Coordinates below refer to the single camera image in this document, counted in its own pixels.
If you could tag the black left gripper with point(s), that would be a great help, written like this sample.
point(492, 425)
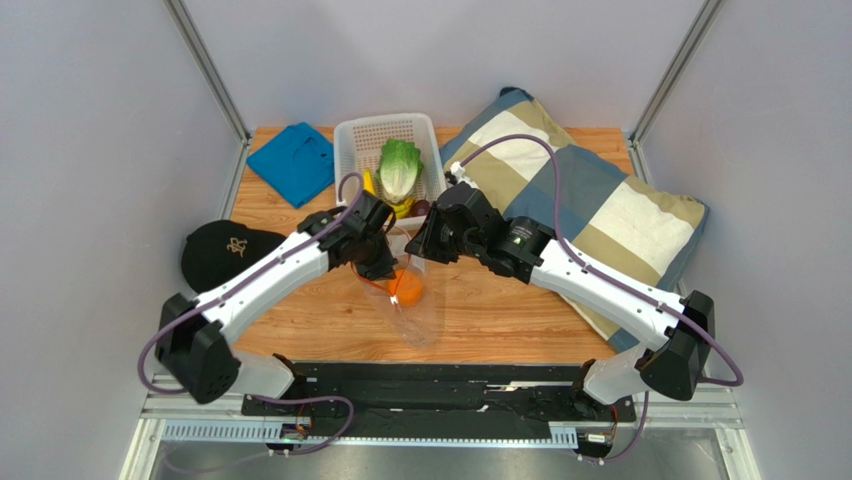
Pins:
point(383, 269)

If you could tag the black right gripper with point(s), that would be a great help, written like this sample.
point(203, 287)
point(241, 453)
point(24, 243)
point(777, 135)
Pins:
point(433, 232)

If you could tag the purple fake passion fruit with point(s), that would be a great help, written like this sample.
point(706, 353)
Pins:
point(420, 208)

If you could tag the yellow fake banana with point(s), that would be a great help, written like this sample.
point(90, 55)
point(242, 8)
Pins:
point(402, 206)

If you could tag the orange fake orange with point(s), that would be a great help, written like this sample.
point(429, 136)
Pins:
point(406, 288)

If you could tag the clear zip top bag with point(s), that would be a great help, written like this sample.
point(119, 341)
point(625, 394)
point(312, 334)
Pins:
point(418, 326)

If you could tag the green fake lettuce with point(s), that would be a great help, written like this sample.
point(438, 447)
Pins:
point(400, 166)

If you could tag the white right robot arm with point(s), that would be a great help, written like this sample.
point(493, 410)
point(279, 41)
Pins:
point(672, 332)

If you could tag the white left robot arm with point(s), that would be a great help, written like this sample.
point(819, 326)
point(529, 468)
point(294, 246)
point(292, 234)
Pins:
point(196, 336)

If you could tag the patchwork pillow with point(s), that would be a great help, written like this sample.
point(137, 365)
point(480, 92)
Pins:
point(534, 168)

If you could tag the blue folded cloth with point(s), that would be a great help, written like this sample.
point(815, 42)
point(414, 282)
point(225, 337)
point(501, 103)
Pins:
point(298, 163)

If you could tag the white plastic basket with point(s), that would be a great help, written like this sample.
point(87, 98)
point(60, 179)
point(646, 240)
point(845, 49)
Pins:
point(357, 147)

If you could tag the black baseball cap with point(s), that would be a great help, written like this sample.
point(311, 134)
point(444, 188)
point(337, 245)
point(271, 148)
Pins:
point(218, 251)

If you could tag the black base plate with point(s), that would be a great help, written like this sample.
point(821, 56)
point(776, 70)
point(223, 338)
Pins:
point(440, 401)

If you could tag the aluminium frame rail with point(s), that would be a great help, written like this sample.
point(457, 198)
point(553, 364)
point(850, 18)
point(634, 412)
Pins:
point(178, 438)

